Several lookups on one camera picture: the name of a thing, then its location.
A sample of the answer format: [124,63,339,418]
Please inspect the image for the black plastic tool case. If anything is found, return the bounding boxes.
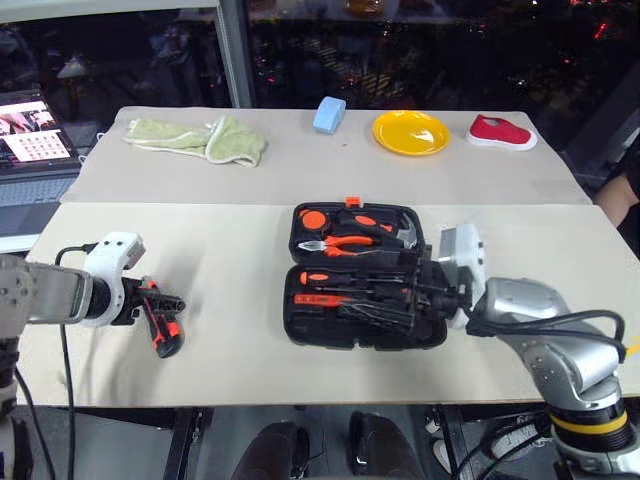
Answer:
[282,195,449,352]

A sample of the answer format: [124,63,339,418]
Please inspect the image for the white sneaker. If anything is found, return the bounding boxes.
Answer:
[489,424,547,460]

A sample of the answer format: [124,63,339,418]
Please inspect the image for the dark rounded shape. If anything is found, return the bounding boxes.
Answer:
[347,410,427,480]
[231,420,312,480]

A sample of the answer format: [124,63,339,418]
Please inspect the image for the red white shoe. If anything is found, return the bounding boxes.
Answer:
[465,113,540,153]

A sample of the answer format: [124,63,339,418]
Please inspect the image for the grey open laptop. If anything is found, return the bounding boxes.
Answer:
[0,89,82,237]

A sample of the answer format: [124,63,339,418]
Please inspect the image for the orange black tape measure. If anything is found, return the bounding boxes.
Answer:
[298,209,329,234]

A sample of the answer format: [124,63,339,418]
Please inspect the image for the orange handled pliers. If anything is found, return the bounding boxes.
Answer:
[297,234,377,259]

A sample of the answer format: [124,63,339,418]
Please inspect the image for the green towel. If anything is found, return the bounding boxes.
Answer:
[122,115,269,169]

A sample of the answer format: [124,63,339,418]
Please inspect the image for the yellow plate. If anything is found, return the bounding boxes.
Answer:
[371,110,452,157]

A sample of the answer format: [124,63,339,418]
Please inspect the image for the bystander person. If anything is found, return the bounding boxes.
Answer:
[593,147,640,227]

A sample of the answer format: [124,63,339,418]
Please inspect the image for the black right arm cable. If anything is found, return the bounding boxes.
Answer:
[465,309,627,363]

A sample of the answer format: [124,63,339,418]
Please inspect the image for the light blue block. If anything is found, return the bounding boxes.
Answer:
[312,95,348,136]

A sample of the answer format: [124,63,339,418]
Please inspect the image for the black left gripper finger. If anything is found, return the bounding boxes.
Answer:
[147,293,188,314]

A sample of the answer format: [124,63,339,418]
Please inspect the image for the orange voltage tester pen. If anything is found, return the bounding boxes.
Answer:
[293,293,347,307]

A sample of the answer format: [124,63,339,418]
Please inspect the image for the black handled claw hammer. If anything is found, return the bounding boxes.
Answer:
[336,208,424,252]

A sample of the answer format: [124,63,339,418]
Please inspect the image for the orange black utility knife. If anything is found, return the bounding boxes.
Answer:
[139,277,187,360]

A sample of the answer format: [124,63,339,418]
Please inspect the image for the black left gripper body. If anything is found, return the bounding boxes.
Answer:
[117,277,152,327]

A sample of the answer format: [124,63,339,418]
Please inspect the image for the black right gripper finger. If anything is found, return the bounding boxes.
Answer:
[343,293,419,312]
[341,310,419,332]

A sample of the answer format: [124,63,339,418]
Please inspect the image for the black table leg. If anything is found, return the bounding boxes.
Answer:
[433,406,472,480]
[163,406,214,480]

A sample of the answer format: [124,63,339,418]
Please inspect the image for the orange object behind glass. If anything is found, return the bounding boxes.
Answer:
[344,0,387,16]

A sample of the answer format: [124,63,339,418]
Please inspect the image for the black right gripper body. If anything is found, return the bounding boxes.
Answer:
[411,256,465,322]

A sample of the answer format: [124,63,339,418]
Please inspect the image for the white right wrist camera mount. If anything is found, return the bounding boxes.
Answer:
[438,222,489,332]

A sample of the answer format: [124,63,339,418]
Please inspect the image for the grey window pillar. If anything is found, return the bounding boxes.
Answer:
[216,0,257,109]

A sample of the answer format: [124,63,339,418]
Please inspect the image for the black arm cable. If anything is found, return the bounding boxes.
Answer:
[465,309,627,363]
[53,242,102,480]

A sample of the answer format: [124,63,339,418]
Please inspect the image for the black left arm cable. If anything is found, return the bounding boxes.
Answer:
[53,242,102,480]

